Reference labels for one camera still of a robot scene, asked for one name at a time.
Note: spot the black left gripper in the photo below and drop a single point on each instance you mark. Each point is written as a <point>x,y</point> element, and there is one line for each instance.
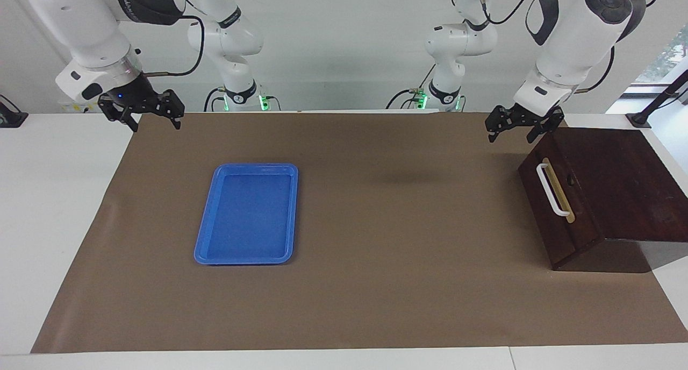
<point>532,117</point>

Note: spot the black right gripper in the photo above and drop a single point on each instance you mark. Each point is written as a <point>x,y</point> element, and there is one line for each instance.
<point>134,95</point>

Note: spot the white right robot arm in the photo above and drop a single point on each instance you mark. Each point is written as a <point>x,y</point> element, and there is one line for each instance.
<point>80,26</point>

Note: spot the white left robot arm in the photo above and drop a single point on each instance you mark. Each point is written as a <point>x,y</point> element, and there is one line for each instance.
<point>570,36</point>

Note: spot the dark wooden drawer cabinet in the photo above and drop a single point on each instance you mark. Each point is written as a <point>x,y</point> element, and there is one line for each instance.
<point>618,187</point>

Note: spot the yellow warning label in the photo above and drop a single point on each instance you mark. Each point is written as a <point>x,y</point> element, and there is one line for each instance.
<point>80,108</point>

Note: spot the black clamp stand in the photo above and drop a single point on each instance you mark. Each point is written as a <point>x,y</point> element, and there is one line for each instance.
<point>638,120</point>

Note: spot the blue plastic tray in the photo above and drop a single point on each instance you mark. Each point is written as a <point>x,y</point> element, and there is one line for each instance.
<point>247,214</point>

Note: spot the window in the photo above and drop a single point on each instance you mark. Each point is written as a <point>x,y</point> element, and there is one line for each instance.
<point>666,58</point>

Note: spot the brown table mat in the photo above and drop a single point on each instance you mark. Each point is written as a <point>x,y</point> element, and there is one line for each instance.
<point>376,251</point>

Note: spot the black bracket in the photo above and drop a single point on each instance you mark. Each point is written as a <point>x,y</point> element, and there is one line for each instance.
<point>11,117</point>

